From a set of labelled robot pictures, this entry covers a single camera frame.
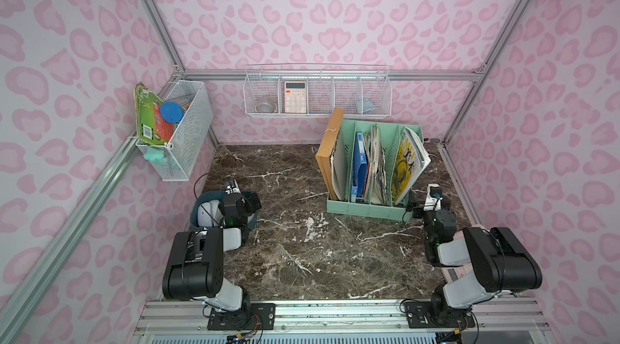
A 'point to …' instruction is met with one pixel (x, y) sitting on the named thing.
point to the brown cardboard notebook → (326, 149)
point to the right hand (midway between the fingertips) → (424, 189)
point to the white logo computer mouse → (210, 214)
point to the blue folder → (360, 173)
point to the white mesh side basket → (174, 160)
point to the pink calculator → (295, 97)
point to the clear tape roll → (266, 107)
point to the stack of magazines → (376, 186)
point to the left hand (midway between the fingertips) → (240, 191)
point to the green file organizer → (390, 134)
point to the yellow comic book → (412, 159)
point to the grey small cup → (365, 106)
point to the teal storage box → (252, 217)
